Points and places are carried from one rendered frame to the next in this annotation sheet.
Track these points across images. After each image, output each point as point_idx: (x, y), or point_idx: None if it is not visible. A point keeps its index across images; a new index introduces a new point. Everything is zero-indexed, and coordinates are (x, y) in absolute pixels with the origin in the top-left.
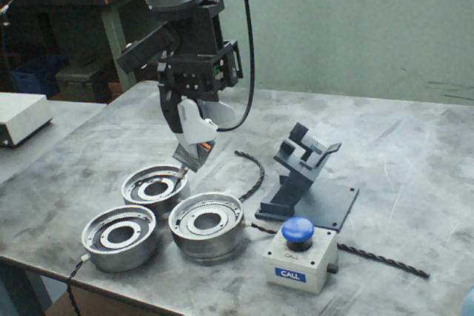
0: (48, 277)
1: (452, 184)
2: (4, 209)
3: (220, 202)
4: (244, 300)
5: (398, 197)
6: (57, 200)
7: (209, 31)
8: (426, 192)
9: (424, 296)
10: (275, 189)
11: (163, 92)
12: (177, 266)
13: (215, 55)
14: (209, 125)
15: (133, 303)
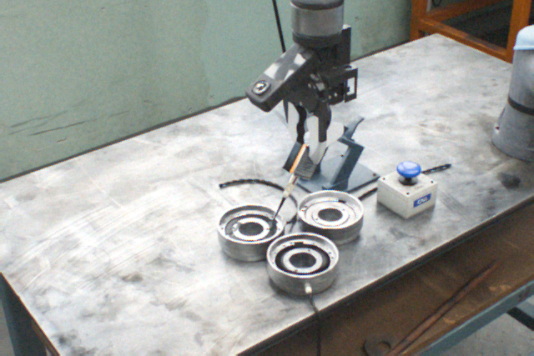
0: (279, 338)
1: (374, 125)
2: (130, 351)
3: (311, 203)
4: (415, 233)
5: (366, 146)
6: (163, 307)
7: (349, 45)
8: (372, 136)
9: (464, 172)
10: (304, 183)
11: (325, 107)
12: (350, 253)
13: (349, 63)
14: (340, 124)
15: (369, 288)
